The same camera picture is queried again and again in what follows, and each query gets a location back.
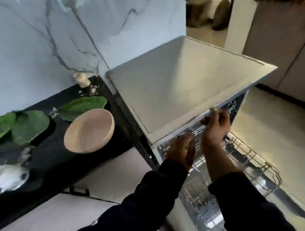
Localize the person's right hand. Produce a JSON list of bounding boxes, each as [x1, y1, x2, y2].
[[201, 107, 232, 158]]

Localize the person's left hand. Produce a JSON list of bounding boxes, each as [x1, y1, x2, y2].
[[165, 133, 198, 172]]

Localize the wire dishwasher rack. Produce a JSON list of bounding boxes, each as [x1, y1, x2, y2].
[[157, 100, 239, 167], [181, 132, 283, 231]]

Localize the silver dishwasher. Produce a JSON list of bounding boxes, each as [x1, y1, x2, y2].
[[106, 36, 305, 231]]

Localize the pink bowl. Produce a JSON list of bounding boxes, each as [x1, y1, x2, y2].
[[64, 109, 116, 153]]

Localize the person's left forearm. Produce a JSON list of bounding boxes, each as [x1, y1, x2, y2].
[[78, 158, 189, 231]]

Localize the person's right forearm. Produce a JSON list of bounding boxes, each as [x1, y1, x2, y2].
[[206, 152, 297, 231]]

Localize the white base cabinet door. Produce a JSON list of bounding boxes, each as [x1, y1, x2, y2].
[[55, 147, 159, 205], [0, 193, 119, 231]]

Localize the brown cabinet door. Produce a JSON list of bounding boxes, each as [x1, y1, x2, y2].
[[242, 0, 305, 90], [277, 45, 305, 102]]

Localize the dark bag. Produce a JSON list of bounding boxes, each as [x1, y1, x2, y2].
[[211, 0, 233, 31]]

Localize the dark low furniture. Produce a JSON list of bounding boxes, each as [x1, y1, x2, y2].
[[186, 0, 214, 28]]

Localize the black cabinet handle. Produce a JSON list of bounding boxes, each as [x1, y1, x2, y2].
[[69, 185, 91, 197]]

